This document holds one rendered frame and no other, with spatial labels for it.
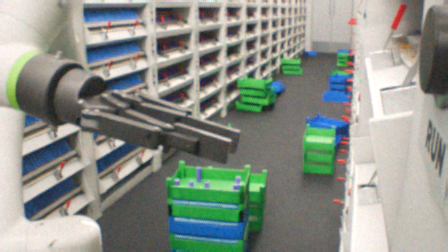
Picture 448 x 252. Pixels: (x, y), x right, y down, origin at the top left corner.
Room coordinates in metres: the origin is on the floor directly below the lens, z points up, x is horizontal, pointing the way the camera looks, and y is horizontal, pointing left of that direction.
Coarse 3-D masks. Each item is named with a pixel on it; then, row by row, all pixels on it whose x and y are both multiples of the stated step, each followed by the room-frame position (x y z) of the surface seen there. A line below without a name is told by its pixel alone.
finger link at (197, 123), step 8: (192, 120) 0.48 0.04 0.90; (200, 120) 0.48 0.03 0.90; (200, 128) 0.47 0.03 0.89; (208, 128) 0.47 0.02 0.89; (216, 128) 0.47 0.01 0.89; (224, 128) 0.46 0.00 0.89; (224, 136) 0.46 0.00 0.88; (232, 136) 0.46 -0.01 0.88; (232, 144) 0.46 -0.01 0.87; (232, 152) 0.46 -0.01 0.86
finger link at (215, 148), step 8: (176, 128) 0.45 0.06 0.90; (184, 128) 0.44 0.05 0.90; (192, 128) 0.44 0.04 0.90; (200, 136) 0.44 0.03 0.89; (208, 136) 0.43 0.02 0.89; (216, 136) 0.43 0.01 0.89; (200, 144) 0.44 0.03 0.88; (208, 144) 0.43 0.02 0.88; (216, 144) 0.43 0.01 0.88; (224, 144) 0.43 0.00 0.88; (192, 152) 0.44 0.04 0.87; (200, 152) 0.44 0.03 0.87; (208, 152) 0.43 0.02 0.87; (216, 152) 0.43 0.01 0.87; (224, 152) 0.43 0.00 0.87; (216, 160) 0.43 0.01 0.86; (224, 160) 0.43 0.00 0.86
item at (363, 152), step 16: (352, 144) 0.69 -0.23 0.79; (368, 144) 0.68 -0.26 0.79; (368, 160) 0.68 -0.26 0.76; (368, 176) 0.61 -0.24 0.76; (368, 208) 0.50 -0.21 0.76; (352, 224) 0.47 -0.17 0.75; (368, 224) 0.46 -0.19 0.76; (384, 224) 0.44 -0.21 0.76; (352, 240) 0.43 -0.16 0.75; (368, 240) 0.42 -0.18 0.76; (384, 240) 0.41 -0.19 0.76
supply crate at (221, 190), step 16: (176, 176) 1.52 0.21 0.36; (192, 176) 1.58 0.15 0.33; (208, 176) 1.57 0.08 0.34; (224, 176) 1.56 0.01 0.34; (240, 176) 1.55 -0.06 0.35; (176, 192) 1.39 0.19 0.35; (192, 192) 1.38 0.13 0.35; (208, 192) 1.37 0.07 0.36; (224, 192) 1.36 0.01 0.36; (240, 192) 1.35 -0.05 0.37
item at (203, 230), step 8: (248, 208) 1.52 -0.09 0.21; (168, 216) 1.40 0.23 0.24; (176, 224) 1.39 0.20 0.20; (184, 224) 1.39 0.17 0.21; (192, 224) 1.38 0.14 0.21; (200, 224) 1.38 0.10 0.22; (240, 224) 1.35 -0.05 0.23; (176, 232) 1.39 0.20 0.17; (184, 232) 1.39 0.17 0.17; (192, 232) 1.38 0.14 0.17; (200, 232) 1.38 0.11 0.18; (208, 232) 1.37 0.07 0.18; (216, 232) 1.37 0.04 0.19; (224, 232) 1.36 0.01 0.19; (232, 232) 1.36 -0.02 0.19; (240, 232) 1.35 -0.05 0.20
